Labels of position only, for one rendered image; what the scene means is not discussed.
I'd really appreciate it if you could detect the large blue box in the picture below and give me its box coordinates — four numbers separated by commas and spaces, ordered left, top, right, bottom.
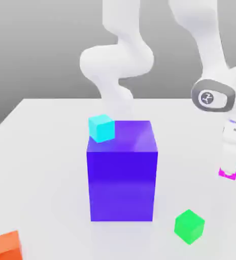
86, 120, 159, 222

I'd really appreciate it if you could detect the small orange cube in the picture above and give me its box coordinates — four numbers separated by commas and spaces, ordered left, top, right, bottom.
0, 230, 23, 260

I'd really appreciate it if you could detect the small green cube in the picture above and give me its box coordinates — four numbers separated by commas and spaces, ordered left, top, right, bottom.
174, 209, 206, 246

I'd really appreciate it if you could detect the small cyan cube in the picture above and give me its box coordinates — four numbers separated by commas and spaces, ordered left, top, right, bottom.
88, 114, 116, 144

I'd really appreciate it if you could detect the small magenta cube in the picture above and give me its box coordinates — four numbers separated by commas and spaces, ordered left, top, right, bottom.
218, 166, 236, 181

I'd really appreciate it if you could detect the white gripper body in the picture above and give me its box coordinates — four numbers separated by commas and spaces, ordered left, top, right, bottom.
221, 123, 236, 147

